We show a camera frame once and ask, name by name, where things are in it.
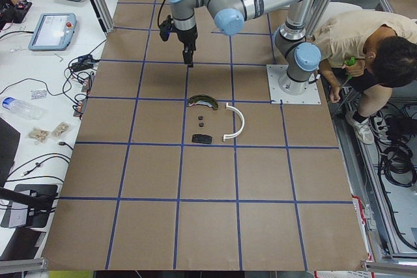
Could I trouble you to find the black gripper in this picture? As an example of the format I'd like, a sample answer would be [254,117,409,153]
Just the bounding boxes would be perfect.
[176,27,198,64]

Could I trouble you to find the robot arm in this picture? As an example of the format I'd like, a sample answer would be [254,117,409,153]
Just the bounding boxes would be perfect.
[158,0,321,83]

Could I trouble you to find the green brake shoe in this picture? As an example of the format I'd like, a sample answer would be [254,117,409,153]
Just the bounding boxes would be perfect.
[186,94,219,110]

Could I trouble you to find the black brake pad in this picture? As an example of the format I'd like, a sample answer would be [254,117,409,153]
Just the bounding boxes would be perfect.
[192,133,213,145]

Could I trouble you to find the clear plastic water bottle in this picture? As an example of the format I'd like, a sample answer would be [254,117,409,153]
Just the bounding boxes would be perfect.
[1,96,44,120]

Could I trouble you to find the person in beige shirt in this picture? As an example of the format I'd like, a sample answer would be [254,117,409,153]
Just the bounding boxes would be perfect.
[313,10,416,145]

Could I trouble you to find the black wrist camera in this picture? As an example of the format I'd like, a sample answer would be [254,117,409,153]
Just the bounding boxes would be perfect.
[159,15,174,42]

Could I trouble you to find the white curved plastic bracket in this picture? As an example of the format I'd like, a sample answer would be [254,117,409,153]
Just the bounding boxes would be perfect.
[222,102,246,143]

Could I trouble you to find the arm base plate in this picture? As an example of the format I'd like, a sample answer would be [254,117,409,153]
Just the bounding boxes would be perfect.
[266,64,321,105]

